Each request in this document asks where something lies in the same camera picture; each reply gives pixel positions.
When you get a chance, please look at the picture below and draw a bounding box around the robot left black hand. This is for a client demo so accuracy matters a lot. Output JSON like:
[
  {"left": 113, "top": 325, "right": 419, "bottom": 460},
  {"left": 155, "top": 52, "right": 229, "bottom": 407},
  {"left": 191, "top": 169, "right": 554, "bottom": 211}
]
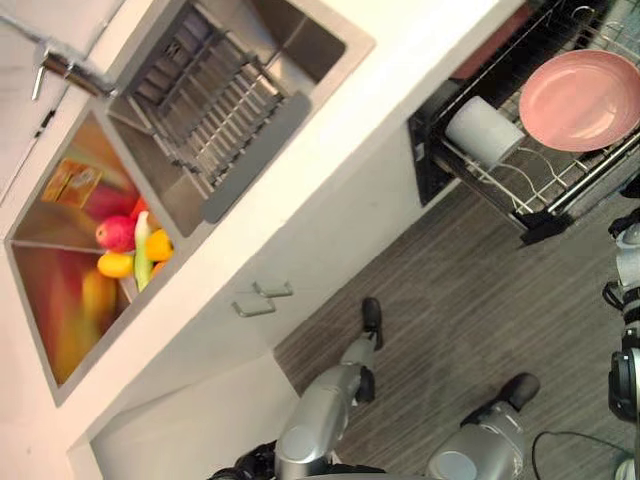
[{"left": 209, "top": 441, "right": 280, "bottom": 480}]

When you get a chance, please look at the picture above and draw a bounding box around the robot right black hand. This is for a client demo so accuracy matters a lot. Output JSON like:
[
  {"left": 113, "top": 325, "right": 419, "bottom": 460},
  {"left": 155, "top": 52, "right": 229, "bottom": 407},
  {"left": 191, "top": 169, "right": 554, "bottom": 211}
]
[{"left": 606, "top": 206, "right": 640, "bottom": 292}]

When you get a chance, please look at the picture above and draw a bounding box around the white cup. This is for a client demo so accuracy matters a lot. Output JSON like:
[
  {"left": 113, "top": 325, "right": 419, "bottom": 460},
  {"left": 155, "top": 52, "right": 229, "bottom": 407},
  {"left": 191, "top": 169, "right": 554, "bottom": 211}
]
[{"left": 445, "top": 95, "right": 527, "bottom": 172}]

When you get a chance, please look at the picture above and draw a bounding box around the black dishwasher drawer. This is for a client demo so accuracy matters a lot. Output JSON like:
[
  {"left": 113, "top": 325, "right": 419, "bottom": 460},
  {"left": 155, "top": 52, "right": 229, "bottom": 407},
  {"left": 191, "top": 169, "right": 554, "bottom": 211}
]
[{"left": 406, "top": 0, "right": 640, "bottom": 247}]

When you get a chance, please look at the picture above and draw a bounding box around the stainless steel double sink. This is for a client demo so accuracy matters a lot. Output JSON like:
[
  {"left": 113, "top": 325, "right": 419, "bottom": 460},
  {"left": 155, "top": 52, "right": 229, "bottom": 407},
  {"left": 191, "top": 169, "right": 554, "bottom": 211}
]
[{"left": 3, "top": 0, "right": 377, "bottom": 407}]

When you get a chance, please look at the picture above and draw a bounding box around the chrome sink faucet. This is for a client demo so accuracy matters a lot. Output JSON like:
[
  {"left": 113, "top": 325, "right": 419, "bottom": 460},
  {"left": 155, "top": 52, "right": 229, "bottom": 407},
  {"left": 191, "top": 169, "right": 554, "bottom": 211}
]
[{"left": 0, "top": 12, "right": 122, "bottom": 100}]

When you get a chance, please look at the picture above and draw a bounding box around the robot left silver leg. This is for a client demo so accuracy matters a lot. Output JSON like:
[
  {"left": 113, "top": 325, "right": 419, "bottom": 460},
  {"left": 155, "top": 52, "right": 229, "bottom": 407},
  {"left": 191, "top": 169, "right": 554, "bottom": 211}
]
[{"left": 273, "top": 296, "right": 387, "bottom": 480}]

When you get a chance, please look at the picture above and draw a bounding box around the robot silver leg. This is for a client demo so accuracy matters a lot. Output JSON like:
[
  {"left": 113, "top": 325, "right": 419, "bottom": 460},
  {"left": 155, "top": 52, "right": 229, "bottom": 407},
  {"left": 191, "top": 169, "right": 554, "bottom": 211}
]
[
  {"left": 273, "top": 296, "right": 387, "bottom": 480},
  {"left": 426, "top": 371, "right": 542, "bottom": 480}
]

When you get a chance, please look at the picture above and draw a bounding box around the pink plate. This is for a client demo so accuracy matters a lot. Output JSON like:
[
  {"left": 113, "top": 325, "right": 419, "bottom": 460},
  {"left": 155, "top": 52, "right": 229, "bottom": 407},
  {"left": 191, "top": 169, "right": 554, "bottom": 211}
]
[{"left": 518, "top": 49, "right": 640, "bottom": 153}]

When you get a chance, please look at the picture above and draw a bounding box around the robot right silver leg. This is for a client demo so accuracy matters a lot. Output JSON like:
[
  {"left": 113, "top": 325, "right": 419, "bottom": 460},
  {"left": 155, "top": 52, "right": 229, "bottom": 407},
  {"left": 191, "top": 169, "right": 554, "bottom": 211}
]
[{"left": 426, "top": 371, "right": 542, "bottom": 480}]

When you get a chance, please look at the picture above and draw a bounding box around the orange fruit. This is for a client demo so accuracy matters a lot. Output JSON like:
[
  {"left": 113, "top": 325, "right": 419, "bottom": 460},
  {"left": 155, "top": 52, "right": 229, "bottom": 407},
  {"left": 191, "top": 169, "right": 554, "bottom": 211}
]
[{"left": 145, "top": 228, "right": 175, "bottom": 263}]

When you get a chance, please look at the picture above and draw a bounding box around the yellow mango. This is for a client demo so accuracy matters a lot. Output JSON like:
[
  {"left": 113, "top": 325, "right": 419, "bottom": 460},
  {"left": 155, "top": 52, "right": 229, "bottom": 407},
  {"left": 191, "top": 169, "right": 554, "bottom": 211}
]
[{"left": 96, "top": 252, "right": 136, "bottom": 279}]

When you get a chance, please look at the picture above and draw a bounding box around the red apple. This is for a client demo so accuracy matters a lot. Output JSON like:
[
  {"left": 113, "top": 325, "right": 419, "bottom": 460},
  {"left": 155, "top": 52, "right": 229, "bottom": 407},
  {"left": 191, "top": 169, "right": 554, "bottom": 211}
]
[{"left": 95, "top": 215, "right": 138, "bottom": 253}]

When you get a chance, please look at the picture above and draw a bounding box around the orange printed packet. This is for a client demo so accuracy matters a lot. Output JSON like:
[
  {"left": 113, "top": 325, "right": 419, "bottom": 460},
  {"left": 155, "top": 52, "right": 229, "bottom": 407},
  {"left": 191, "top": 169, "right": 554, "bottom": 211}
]
[{"left": 41, "top": 158, "right": 104, "bottom": 208}]

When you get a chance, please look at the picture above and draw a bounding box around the wire dish rack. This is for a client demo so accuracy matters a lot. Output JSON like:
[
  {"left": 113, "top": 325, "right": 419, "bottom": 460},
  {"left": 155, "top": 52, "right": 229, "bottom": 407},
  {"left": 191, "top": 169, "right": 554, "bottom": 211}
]
[{"left": 432, "top": 0, "right": 640, "bottom": 217}]

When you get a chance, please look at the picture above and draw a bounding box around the grey cabinet handle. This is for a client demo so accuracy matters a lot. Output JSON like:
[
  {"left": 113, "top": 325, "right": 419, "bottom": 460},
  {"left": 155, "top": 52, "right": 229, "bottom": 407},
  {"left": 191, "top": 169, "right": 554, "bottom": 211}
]
[
  {"left": 230, "top": 298, "right": 277, "bottom": 319},
  {"left": 251, "top": 280, "right": 294, "bottom": 299}
]

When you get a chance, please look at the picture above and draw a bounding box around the black cable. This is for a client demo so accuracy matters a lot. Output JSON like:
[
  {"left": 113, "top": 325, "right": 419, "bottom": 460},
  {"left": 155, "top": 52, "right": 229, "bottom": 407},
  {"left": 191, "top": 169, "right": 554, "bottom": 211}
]
[{"left": 531, "top": 430, "right": 627, "bottom": 480}]

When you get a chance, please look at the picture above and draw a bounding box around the stainless drain rack grey handle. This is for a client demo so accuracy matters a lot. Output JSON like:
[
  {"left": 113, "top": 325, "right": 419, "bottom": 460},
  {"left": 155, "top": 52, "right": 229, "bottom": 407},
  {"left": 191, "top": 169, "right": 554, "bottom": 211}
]
[{"left": 126, "top": 1, "right": 312, "bottom": 224}]

